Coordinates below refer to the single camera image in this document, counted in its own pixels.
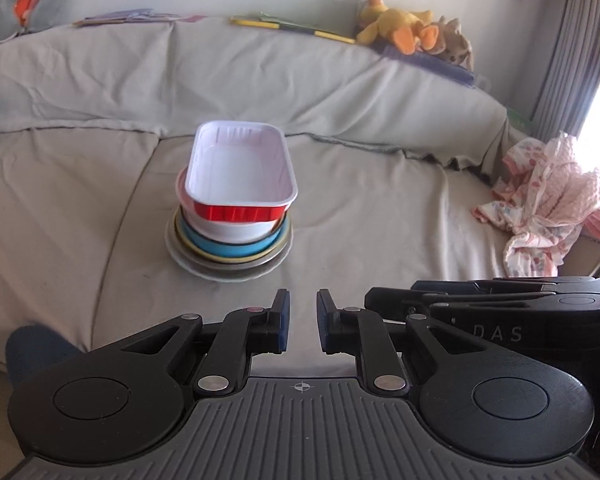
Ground grey curtain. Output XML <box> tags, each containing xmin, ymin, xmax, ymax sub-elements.
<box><xmin>530</xmin><ymin>0</ymin><xmax>600</xmax><ymax>146</ymax></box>

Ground small green item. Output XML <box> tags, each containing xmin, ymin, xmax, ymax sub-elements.
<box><xmin>505</xmin><ymin>107</ymin><xmax>531</xmax><ymax>133</ymax></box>

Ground yellow and black stick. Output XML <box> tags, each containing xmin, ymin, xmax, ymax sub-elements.
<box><xmin>229</xmin><ymin>13</ymin><xmax>356</xmax><ymax>45</ymax></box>

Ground brown plush toy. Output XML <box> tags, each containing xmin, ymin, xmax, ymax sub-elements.
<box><xmin>430</xmin><ymin>17</ymin><xmax>475</xmax><ymax>70</ymax></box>

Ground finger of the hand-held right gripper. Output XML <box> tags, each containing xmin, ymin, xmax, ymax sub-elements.
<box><xmin>365</xmin><ymin>286</ymin><xmax>528</xmax><ymax>320</ymax></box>
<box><xmin>412</xmin><ymin>280</ymin><xmax>556</xmax><ymax>295</ymax></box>

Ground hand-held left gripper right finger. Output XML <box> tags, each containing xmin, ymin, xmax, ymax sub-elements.
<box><xmin>316</xmin><ymin>288</ymin><xmax>484</xmax><ymax>396</ymax></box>

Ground blue bowl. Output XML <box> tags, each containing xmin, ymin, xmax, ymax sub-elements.
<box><xmin>180</xmin><ymin>207</ymin><xmax>291</xmax><ymax>259</ymax></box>

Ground white bowl yellow rim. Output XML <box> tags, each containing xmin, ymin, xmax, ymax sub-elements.
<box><xmin>174</xmin><ymin>207</ymin><xmax>292</xmax><ymax>265</ymax></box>

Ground stainless steel bowl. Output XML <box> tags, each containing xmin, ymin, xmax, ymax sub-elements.
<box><xmin>170</xmin><ymin>210</ymin><xmax>294</xmax><ymax>272</ymax></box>

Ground pink baby clothes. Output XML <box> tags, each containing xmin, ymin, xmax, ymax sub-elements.
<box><xmin>472</xmin><ymin>131</ymin><xmax>600</xmax><ymax>278</ymax></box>

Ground colourful booklet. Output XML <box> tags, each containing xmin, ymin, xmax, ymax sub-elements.
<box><xmin>72</xmin><ymin>8</ymin><xmax>206</xmax><ymax>28</ymax></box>

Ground yellow plush duck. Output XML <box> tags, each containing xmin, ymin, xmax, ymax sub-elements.
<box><xmin>356</xmin><ymin>0</ymin><xmax>438</xmax><ymax>55</ymax></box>

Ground white floral plate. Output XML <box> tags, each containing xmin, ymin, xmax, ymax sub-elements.
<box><xmin>164</xmin><ymin>210</ymin><xmax>295</xmax><ymax>284</ymax></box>

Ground tall white bowl orange label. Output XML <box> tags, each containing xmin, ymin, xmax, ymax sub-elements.
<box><xmin>176</xmin><ymin>167</ymin><xmax>287</xmax><ymax>244</ymax></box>

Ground purple book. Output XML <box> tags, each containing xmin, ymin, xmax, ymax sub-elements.
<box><xmin>375</xmin><ymin>42</ymin><xmax>481</xmax><ymax>88</ymax></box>

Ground red and white rectangular tray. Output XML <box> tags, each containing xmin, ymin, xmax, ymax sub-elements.
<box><xmin>184</xmin><ymin>120</ymin><xmax>299</xmax><ymax>223</ymax></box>

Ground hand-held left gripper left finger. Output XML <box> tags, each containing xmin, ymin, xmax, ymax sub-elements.
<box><xmin>122</xmin><ymin>288</ymin><xmax>292</xmax><ymax>396</ymax></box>

